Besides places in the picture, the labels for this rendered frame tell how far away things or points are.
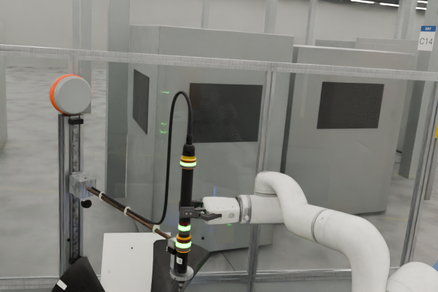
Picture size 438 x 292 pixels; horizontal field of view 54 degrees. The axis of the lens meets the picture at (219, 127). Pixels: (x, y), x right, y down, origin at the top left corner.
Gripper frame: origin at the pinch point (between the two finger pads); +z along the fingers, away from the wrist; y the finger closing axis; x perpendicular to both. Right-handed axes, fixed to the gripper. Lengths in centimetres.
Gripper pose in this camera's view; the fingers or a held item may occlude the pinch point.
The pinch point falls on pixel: (186, 208)
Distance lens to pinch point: 126.4
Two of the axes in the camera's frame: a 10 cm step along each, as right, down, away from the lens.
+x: 0.8, -9.7, -2.1
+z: -9.8, -0.4, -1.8
